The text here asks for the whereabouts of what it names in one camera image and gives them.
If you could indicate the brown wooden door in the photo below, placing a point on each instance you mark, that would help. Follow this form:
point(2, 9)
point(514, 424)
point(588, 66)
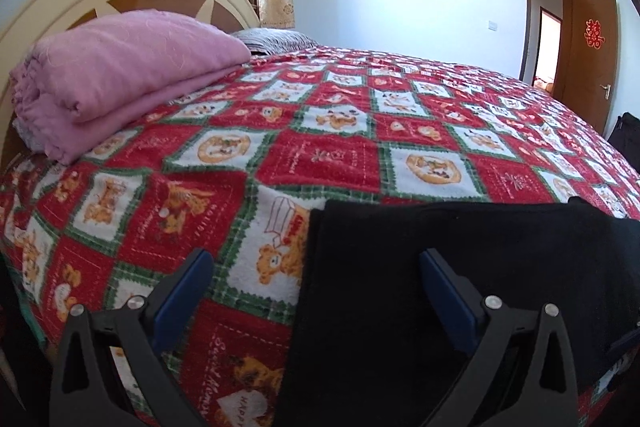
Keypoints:
point(582, 67)

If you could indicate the striped pillow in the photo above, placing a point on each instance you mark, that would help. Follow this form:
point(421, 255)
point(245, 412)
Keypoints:
point(280, 38)

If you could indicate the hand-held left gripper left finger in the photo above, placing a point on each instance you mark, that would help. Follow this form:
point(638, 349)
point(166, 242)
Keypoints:
point(181, 294)

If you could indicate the pink folded blanket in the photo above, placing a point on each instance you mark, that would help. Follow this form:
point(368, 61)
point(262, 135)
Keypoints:
point(125, 57)

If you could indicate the black pants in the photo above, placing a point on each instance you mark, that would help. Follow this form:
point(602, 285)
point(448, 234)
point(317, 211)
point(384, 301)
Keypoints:
point(375, 282)

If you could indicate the red printed bear blanket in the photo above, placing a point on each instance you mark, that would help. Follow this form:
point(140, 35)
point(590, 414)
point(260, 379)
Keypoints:
point(320, 157)

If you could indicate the brown door frame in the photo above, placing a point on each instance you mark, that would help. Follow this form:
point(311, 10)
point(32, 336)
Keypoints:
point(527, 7)

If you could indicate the black suitcase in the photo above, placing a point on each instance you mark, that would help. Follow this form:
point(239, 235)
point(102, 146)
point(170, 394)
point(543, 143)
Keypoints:
point(627, 132)

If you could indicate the red paper door decoration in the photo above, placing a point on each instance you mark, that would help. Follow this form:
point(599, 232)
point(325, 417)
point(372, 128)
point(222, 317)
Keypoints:
point(594, 33)

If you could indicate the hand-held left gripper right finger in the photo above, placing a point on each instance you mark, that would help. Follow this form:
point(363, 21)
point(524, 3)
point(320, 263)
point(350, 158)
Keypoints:
point(450, 302)

